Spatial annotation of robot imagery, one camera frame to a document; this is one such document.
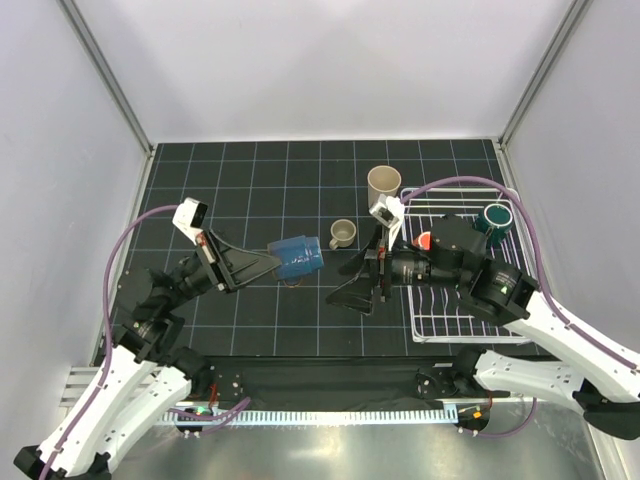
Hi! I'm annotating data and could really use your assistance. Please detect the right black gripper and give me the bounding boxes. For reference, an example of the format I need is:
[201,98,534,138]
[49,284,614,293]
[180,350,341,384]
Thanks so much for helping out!
[325,221,466,315]

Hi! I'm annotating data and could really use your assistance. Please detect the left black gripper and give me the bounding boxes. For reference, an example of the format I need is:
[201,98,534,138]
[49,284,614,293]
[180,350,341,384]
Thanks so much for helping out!
[160,227,283,311]

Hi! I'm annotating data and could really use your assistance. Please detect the dark blue mug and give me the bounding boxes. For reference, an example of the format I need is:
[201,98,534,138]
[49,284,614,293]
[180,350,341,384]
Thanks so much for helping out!
[267,235,324,286]

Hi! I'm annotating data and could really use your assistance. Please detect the orange mug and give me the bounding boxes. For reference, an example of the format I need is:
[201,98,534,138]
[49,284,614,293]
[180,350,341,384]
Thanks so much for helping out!
[412,231,431,251]

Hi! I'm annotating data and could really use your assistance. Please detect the dark green mug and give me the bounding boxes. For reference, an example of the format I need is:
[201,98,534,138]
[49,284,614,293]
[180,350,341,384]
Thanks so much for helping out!
[473,203,514,247]

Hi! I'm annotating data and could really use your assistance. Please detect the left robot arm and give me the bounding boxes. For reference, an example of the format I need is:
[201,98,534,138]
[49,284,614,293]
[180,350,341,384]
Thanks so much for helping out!
[14,231,281,479]

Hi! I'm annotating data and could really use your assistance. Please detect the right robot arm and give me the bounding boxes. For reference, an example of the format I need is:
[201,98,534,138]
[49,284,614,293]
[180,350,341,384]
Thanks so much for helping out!
[326,215,639,440]

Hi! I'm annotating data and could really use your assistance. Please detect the small grey-beige mug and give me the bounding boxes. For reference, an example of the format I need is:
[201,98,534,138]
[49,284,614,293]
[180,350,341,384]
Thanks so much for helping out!
[329,219,357,250]

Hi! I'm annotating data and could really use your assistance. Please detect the black grid mat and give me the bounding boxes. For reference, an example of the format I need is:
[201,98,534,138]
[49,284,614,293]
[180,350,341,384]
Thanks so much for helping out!
[89,139,544,369]

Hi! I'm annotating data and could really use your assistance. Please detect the tall beige cup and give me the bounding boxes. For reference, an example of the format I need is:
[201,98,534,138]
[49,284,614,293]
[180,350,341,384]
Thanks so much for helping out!
[367,165,402,207]

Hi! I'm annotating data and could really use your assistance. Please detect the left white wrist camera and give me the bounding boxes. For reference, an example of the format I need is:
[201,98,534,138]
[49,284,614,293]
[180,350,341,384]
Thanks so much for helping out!
[172,197,208,245]

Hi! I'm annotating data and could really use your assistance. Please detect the white wire dish rack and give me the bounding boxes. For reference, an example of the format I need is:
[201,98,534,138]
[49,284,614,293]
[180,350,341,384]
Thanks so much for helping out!
[401,187,536,345]

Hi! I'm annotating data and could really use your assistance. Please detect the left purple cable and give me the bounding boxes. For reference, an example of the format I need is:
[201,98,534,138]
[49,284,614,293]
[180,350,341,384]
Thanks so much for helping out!
[37,204,251,480]

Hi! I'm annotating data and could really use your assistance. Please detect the purple cable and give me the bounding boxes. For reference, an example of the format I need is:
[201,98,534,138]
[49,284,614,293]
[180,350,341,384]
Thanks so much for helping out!
[399,175,640,441]
[37,204,251,480]

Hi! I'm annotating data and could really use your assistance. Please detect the white slotted cable duct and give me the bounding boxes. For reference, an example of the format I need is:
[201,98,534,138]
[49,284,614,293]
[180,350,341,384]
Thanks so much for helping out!
[149,407,461,429]

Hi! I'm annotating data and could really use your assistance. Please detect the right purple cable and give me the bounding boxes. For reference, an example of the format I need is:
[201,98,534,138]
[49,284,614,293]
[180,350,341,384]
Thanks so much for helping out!
[399,175,640,441]

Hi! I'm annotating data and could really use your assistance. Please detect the left aluminium frame post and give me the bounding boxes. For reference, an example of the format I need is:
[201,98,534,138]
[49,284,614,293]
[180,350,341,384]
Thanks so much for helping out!
[56,0,154,157]

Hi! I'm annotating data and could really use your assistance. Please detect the aluminium frame post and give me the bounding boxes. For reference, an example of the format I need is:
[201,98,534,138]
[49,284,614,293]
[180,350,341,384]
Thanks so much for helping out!
[498,0,592,151]
[56,0,154,157]

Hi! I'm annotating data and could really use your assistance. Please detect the right aluminium frame post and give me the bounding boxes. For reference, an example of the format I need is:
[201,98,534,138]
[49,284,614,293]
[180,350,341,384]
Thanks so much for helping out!
[498,0,592,151]

